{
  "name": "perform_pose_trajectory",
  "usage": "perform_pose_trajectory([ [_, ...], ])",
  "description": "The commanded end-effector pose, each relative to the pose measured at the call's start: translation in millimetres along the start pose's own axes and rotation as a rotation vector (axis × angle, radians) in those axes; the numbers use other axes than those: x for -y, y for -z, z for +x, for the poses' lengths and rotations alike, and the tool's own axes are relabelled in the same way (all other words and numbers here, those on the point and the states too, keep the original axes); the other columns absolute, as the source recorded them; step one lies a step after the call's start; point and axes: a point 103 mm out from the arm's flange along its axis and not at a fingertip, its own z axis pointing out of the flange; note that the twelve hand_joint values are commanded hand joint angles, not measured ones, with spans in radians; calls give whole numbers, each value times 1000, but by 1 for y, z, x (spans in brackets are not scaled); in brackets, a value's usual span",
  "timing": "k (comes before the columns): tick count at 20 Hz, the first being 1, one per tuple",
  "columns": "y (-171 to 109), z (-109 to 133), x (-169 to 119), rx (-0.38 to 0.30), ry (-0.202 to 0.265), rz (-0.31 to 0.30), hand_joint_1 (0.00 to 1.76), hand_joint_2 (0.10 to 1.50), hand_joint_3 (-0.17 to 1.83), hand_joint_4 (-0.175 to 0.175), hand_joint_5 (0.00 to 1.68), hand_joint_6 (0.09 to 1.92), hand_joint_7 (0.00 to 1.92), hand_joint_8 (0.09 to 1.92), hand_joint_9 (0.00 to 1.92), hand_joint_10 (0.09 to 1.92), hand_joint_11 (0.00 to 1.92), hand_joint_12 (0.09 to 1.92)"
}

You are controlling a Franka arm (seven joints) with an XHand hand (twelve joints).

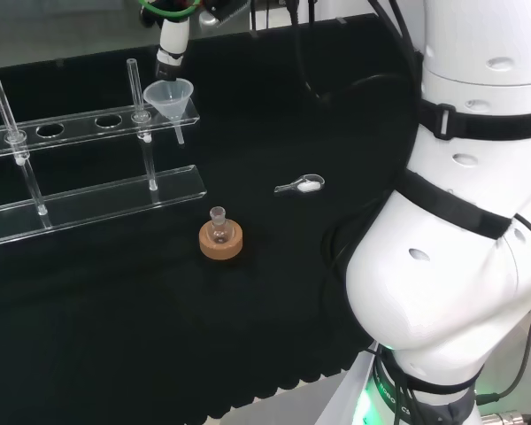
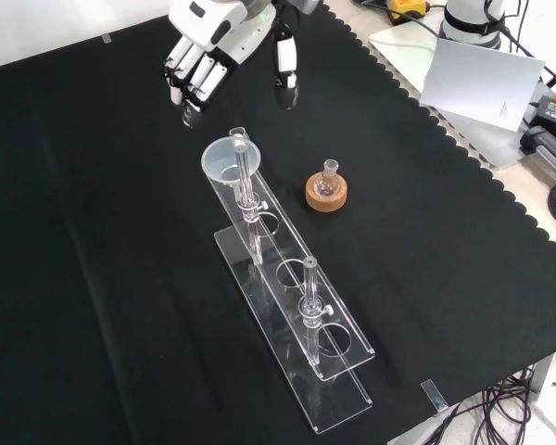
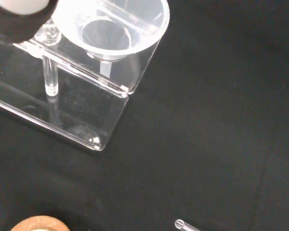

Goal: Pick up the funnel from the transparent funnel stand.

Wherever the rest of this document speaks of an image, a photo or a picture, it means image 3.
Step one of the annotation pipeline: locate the clear glass weighing funnel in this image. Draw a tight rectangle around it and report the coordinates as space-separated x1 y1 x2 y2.
174 218 203 231

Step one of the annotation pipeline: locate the brown cork ring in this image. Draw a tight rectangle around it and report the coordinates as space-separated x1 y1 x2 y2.
9 216 70 231

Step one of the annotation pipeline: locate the black bench cloth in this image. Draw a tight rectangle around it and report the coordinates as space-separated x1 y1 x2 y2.
0 0 289 231

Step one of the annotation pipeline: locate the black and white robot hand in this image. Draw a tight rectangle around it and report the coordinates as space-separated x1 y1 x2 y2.
0 0 58 45

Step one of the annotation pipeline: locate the clear acrylic funnel stand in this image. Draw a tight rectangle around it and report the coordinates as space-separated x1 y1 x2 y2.
0 19 165 152

